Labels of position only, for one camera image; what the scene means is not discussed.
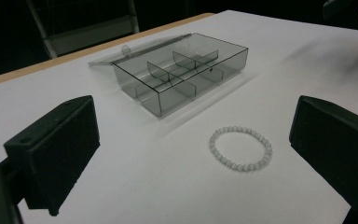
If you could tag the clear grey compartment box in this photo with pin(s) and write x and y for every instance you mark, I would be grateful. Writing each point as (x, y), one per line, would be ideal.
(180, 74)

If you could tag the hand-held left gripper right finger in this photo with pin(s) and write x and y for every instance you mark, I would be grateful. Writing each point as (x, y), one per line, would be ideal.
(338, 146)

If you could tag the grey metal stand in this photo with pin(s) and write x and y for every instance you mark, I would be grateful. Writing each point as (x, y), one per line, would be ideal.
(84, 34)

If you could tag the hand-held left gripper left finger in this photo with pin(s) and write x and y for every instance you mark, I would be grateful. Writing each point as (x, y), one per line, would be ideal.
(56, 149)

